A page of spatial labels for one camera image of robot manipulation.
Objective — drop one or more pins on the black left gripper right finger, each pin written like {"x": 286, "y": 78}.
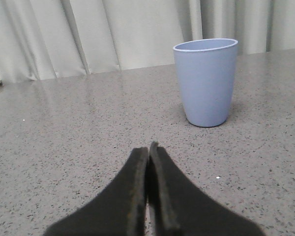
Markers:
{"x": 182, "y": 209}

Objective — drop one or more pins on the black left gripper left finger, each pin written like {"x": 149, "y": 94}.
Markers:
{"x": 119, "y": 210}

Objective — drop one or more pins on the blue plastic cup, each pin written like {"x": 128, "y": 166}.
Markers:
{"x": 206, "y": 72}

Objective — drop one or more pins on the grey pleated curtain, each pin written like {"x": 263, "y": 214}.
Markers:
{"x": 48, "y": 39}

